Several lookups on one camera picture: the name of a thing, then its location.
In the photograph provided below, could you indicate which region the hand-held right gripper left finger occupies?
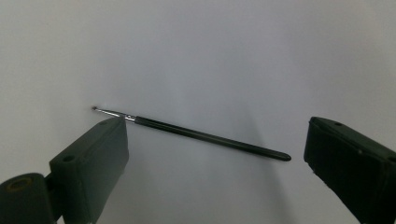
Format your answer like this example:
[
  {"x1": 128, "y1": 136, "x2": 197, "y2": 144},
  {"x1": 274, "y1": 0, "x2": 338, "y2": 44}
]
[{"x1": 49, "y1": 117, "x2": 131, "y2": 224}]

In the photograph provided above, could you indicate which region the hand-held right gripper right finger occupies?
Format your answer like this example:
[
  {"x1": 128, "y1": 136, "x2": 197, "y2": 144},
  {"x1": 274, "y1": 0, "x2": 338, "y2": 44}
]
[{"x1": 304, "y1": 116, "x2": 396, "y2": 224}]

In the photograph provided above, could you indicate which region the thin black liner brush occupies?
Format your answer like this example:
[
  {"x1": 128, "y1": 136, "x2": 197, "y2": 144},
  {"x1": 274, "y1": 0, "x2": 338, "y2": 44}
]
[{"x1": 91, "y1": 105, "x2": 293, "y2": 162}]

